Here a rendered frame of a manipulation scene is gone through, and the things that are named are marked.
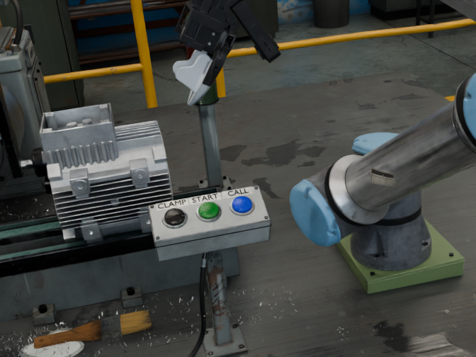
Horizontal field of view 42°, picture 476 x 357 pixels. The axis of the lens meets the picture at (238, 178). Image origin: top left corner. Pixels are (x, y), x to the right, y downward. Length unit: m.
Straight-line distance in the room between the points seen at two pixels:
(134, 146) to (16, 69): 0.53
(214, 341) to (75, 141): 0.41
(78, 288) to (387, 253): 0.57
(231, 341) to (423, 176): 0.43
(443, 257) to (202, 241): 0.50
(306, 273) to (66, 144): 0.51
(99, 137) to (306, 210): 0.37
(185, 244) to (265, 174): 0.71
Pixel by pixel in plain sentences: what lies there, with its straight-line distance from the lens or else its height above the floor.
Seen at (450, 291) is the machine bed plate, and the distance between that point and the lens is 1.18.
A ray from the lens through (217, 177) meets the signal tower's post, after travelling 1.50.
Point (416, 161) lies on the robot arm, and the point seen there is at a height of 1.14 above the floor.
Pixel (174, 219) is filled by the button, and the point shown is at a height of 1.07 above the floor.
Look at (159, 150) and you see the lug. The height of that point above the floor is 1.09.
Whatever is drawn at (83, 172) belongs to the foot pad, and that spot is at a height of 1.08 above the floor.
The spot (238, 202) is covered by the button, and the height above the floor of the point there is 1.07.
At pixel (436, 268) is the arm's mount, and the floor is 0.83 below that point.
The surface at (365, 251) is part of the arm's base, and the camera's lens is 1.17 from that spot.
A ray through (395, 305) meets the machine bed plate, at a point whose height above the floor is 0.80.
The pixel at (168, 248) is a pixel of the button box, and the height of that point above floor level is 1.03.
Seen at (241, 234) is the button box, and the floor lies 1.03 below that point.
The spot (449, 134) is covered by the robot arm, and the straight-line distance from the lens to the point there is 0.80.
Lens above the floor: 1.52
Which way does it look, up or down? 27 degrees down
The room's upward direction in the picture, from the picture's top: 5 degrees counter-clockwise
